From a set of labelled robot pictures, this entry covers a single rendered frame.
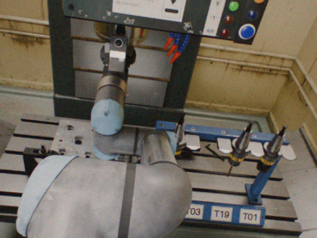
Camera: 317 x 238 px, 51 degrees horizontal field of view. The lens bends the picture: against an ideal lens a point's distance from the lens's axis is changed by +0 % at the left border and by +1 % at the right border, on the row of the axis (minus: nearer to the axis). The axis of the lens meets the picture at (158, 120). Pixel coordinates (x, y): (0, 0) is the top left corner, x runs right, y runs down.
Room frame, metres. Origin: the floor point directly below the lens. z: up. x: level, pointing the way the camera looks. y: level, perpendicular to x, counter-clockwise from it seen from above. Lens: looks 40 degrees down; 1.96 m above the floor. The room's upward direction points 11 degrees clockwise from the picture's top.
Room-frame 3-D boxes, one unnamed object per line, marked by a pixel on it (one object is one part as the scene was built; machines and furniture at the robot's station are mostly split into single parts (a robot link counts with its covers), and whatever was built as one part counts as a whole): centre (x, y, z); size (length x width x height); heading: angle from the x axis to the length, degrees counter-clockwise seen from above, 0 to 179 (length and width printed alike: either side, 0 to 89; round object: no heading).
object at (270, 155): (0.84, -0.40, 1.21); 0.06 x 0.06 x 0.03
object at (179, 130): (0.80, -0.07, 1.26); 0.04 x 0.04 x 0.07
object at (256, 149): (0.83, -0.35, 1.21); 0.07 x 0.05 x 0.01; 7
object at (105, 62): (0.77, 0.14, 1.44); 0.12 x 0.08 x 0.09; 7
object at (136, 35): (0.90, 0.16, 1.56); 0.16 x 0.16 x 0.12
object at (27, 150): (0.81, 0.40, 0.97); 0.13 x 0.03 x 0.15; 97
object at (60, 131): (0.93, 0.25, 0.97); 0.29 x 0.23 x 0.05; 97
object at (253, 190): (0.90, -0.45, 1.05); 0.10 x 0.05 x 0.30; 7
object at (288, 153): (0.85, -0.46, 1.21); 0.07 x 0.05 x 0.01; 7
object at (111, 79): (0.69, 0.13, 1.44); 0.08 x 0.05 x 0.08; 97
